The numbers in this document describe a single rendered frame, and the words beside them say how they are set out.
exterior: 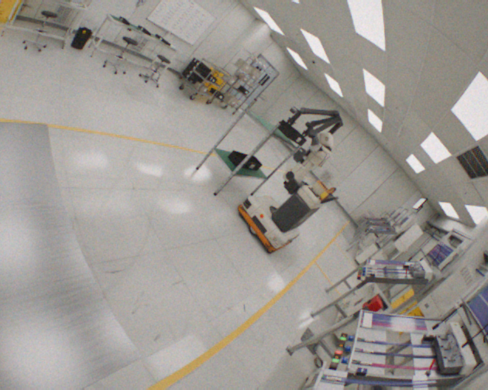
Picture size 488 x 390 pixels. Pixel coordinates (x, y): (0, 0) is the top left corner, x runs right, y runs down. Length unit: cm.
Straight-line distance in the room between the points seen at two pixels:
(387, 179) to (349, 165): 169
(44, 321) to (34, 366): 9
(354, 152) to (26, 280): 985
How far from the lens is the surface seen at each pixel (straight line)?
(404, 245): 578
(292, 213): 249
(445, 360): 139
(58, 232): 54
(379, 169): 976
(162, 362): 138
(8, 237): 53
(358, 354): 134
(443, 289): 269
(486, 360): 139
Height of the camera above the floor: 124
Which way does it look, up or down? 22 degrees down
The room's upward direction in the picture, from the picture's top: 44 degrees clockwise
